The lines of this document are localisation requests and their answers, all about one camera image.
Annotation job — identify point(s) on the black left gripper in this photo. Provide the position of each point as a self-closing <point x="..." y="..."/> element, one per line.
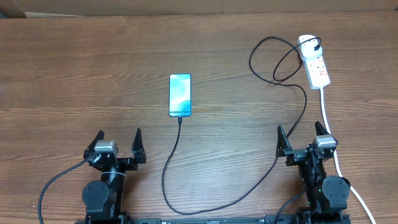
<point x="131" y="164"/>

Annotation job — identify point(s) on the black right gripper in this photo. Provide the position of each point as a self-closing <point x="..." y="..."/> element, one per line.
<point x="296" y="155"/>

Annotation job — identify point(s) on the Samsung Galaxy smartphone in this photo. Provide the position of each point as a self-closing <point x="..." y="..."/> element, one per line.
<point x="180" y="99"/>

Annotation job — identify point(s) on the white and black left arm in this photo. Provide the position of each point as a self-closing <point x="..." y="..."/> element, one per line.
<point x="103" y="198"/>

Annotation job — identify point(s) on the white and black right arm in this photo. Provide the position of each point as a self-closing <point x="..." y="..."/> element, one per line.
<point x="326" y="194"/>

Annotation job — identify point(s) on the white charger plug adapter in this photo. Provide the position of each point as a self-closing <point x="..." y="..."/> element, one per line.
<point x="309" y="47"/>

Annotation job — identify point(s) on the white power strip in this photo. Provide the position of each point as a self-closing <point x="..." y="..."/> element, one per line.
<point x="317" y="73"/>

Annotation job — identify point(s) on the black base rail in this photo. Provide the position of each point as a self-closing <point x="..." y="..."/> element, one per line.
<point x="267" y="219"/>

